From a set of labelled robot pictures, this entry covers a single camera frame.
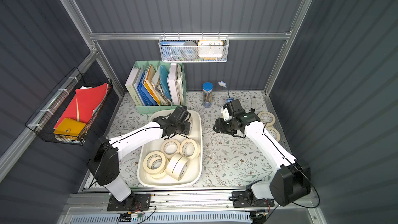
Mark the cream masking tape roll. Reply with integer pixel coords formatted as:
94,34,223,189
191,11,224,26
160,139,180,160
149,170,167,179
179,139,200,160
258,111,276,127
165,154,190,180
143,151,169,175
265,126,281,142

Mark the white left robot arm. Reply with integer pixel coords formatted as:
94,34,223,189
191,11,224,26
87,106,191,203

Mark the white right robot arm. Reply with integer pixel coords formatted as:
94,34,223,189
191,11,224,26
213,100,312,206

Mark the white plastic storage box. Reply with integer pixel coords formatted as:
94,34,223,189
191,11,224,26
137,110,204,188

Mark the blue box in basket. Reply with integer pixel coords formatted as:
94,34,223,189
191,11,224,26
159,40,185,62

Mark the clear tape roll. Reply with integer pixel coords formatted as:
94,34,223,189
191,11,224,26
181,41,198,61

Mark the black capped marker pen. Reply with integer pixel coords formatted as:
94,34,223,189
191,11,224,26
250,96,256,112

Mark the white binder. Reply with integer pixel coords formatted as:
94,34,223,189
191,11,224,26
167,63,180,105

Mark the floral table mat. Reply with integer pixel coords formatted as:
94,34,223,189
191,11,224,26
107,91,276,188

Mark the blue folder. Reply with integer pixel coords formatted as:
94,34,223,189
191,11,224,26
137,69,158,106

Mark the green file organizer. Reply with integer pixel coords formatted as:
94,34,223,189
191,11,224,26
133,61,187,114

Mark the blue lid pencil jar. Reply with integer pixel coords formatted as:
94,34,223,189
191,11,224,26
202,82,213,108

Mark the teal folder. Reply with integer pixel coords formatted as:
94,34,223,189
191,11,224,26
159,65,172,101

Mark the orange folder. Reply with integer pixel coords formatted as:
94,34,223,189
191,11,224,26
144,64,161,106

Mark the white book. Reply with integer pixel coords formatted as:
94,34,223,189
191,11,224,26
125,68,142,106

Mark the orange white clock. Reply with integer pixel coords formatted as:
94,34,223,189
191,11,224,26
198,40,224,59

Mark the red folder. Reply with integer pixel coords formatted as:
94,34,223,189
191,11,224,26
54,83,110,129

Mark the yellow wallet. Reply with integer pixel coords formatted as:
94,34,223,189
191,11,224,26
54,118,86,137

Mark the white wire hanging basket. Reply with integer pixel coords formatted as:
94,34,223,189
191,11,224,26
158,35,230,63

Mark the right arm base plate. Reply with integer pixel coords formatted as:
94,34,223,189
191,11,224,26
229,191,275,208

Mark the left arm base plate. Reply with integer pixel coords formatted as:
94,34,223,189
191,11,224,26
107,193,151,212

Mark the black wire wall basket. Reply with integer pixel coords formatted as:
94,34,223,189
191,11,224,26
25,68,113,145

